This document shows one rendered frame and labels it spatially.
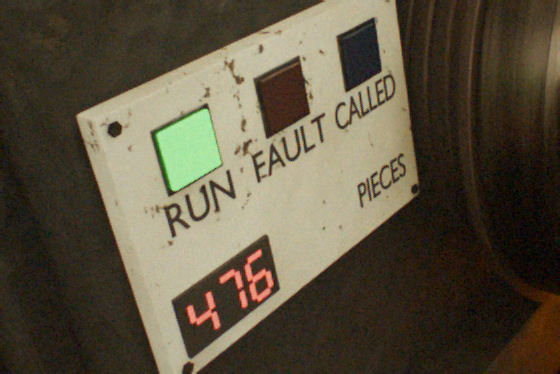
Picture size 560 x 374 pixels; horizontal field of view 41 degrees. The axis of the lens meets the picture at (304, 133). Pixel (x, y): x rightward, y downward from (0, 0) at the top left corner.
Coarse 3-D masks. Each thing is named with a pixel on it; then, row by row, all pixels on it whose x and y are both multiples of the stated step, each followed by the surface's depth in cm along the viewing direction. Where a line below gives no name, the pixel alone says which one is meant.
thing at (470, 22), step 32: (416, 0) 58; (448, 0) 56; (480, 0) 51; (416, 32) 58; (448, 32) 56; (480, 32) 51; (416, 64) 59; (448, 64) 57; (416, 96) 59; (448, 96) 57; (416, 128) 60; (448, 128) 58; (416, 160) 62; (448, 160) 60; (448, 192) 62; (480, 192) 55; (448, 224) 68; (480, 224) 56; (512, 288) 63
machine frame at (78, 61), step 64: (0, 0) 37; (64, 0) 38; (128, 0) 41; (192, 0) 44; (256, 0) 48; (320, 0) 52; (0, 64) 41; (64, 64) 39; (128, 64) 41; (0, 128) 45; (64, 128) 39; (0, 192) 46; (64, 192) 42; (0, 256) 47; (64, 256) 46; (384, 256) 63; (448, 256) 71; (0, 320) 63; (64, 320) 51; (128, 320) 45; (320, 320) 58; (384, 320) 64; (448, 320) 73; (512, 320) 73
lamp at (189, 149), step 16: (176, 128) 41; (192, 128) 42; (208, 128) 43; (160, 144) 41; (176, 144) 42; (192, 144) 42; (208, 144) 43; (176, 160) 42; (192, 160) 43; (208, 160) 44; (176, 176) 42; (192, 176) 43
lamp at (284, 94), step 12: (276, 72) 47; (288, 72) 47; (300, 72) 48; (264, 84) 46; (276, 84) 47; (288, 84) 47; (300, 84) 48; (264, 96) 46; (276, 96) 47; (288, 96) 48; (300, 96) 48; (276, 108) 47; (288, 108) 48; (300, 108) 49; (276, 120) 47; (288, 120) 48
